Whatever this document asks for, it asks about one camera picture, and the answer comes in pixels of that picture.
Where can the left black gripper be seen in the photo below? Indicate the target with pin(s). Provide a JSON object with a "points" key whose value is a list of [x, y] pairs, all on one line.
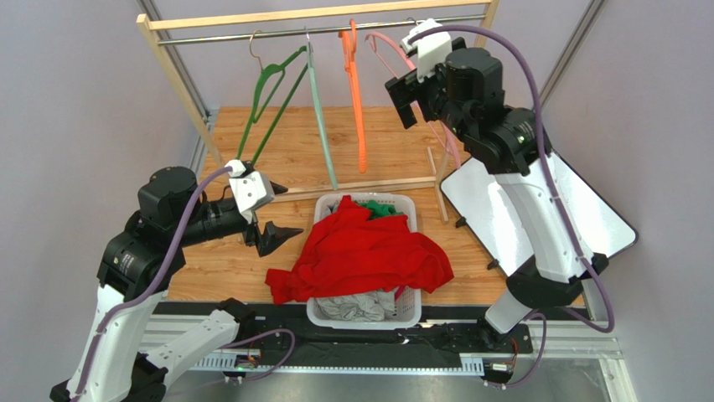
{"points": [[272, 238]]}

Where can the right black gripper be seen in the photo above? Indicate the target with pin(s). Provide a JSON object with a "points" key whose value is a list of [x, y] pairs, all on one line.
{"points": [[406, 99]]}

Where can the red t shirt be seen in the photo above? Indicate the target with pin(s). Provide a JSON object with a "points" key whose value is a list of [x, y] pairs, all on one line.
{"points": [[351, 251]]}

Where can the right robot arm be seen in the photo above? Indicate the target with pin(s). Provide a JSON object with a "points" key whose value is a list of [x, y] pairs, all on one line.
{"points": [[462, 88]]}

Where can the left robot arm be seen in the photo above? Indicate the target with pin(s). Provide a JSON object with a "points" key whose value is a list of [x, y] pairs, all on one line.
{"points": [[135, 272]]}

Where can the orange hanger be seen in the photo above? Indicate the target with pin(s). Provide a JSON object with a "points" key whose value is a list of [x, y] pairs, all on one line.
{"points": [[348, 39]]}

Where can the mint green hanger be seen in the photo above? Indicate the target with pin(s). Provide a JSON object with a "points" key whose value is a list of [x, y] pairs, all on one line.
{"points": [[318, 111]]}

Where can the green garment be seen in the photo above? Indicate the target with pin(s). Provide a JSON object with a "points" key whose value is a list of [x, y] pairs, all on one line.
{"points": [[380, 210]]}

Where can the white whiteboard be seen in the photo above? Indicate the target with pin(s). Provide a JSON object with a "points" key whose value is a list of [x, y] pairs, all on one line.
{"points": [[492, 218]]}

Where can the grey garment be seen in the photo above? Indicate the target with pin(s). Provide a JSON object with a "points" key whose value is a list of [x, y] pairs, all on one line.
{"points": [[371, 306]]}

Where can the white plastic laundry basket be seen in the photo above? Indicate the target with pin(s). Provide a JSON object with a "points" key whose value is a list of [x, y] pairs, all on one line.
{"points": [[408, 303]]}

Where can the wooden clothes rack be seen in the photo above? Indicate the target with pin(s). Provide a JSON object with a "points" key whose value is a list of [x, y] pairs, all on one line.
{"points": [[156, 32]]}

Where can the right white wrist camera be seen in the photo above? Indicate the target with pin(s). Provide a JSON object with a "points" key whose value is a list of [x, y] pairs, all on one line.
{"points": [[431, 50]]}

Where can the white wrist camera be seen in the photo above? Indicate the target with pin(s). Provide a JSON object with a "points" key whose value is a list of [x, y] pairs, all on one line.
{"points": [[251, 188], [431, 50]]}

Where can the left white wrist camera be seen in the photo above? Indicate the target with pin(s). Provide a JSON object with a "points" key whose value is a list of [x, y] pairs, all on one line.
{"points": [[251, 188]]}

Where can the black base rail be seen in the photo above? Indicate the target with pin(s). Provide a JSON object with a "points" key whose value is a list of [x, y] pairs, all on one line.
{"points": [[284, 336]]}

